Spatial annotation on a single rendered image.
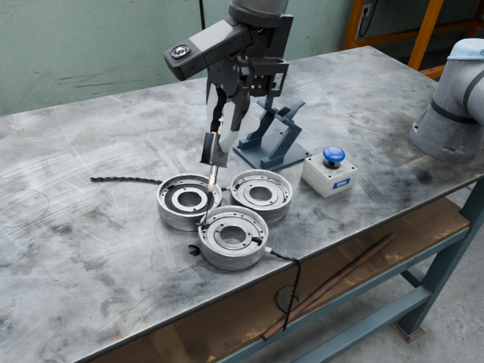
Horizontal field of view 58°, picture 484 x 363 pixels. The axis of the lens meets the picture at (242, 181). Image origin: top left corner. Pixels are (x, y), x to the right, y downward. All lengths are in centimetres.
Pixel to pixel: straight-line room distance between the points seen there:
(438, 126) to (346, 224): 34
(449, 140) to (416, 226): 30
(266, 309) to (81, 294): 42
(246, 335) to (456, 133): 59
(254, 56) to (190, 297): 34
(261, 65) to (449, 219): 82
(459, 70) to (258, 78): 45
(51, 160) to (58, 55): 142
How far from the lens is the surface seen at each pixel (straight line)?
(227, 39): 58
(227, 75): 62
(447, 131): 99
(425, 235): 120
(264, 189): 76
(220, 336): 89
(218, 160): 67
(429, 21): 264
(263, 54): 63
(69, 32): 224
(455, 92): 96
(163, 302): 62
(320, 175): 79
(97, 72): 234
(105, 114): 100
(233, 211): 70
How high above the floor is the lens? 131
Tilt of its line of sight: 39 degrees down
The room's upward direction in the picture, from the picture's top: 6 degrees clockwise
